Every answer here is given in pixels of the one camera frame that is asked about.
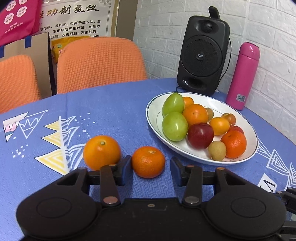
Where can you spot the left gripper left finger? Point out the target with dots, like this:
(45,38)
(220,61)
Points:
(116,182)

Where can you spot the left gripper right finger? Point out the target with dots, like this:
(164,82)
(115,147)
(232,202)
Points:
(190,177)

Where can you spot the tan longan fruit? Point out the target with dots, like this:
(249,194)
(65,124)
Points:
(217,150)

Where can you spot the mandarin orange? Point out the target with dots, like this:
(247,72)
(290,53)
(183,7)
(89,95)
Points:
(148,162)
(235,143)

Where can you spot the dark red plum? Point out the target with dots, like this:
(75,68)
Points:
(200,135)

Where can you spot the small yellow orange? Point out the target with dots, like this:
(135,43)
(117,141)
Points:
(220,125)

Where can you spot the small red tomato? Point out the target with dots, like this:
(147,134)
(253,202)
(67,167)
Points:
(236,128)

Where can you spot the red orange tomato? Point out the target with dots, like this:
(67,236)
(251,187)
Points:
(230,118)

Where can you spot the small orange kumquat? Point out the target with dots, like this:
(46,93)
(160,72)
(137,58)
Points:
(188,101)

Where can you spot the large orange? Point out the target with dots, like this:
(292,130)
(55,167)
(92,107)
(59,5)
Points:
(100,151)

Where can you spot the white ceramic plate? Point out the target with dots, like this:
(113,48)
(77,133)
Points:
(183,147)

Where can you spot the pink thermos bottle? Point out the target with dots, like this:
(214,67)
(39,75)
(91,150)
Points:
(244,75)

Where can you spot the right orange chair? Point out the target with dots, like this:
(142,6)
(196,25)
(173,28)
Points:
(93,62)

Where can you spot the orange chair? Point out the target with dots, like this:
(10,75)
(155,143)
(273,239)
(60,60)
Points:
(19,84)
(93,62)

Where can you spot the left orange chair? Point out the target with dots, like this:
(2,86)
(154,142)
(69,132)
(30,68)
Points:
(19,84)

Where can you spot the black loudspeaker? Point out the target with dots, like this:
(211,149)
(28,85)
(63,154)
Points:
(203,53)

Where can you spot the yellow snack bag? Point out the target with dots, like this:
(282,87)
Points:
(58,45)

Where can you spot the brown paper bag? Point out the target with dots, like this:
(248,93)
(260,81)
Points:
(38,48)

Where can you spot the framed Chinese text poster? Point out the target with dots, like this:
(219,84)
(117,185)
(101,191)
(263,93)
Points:
(78,18)

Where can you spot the magenta tote bag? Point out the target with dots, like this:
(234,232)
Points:
(19,19)

